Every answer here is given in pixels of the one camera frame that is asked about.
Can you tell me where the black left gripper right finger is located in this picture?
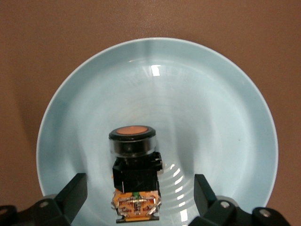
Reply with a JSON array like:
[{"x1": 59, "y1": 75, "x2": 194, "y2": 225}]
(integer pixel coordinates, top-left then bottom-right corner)
[{"x1": 188, "y1": 174, "x2": 297, "y2": 226}]

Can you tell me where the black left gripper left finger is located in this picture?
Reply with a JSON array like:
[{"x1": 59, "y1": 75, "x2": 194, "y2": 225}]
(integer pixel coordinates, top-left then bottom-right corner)
[{"x1": 0, "y1": 173, "x2": 88, "y2": 226}]

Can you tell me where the orange push-button switch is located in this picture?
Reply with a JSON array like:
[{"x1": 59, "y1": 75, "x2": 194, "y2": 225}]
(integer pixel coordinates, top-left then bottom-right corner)
[{"x1": 108, "y1": 124, "x2": 163, "y2": 223}]

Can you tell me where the light blue round plate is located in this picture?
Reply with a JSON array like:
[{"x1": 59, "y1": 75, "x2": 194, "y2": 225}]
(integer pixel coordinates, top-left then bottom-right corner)
[{"x1": 35, "y1": 37, "x2": 279, "y2": 226}]

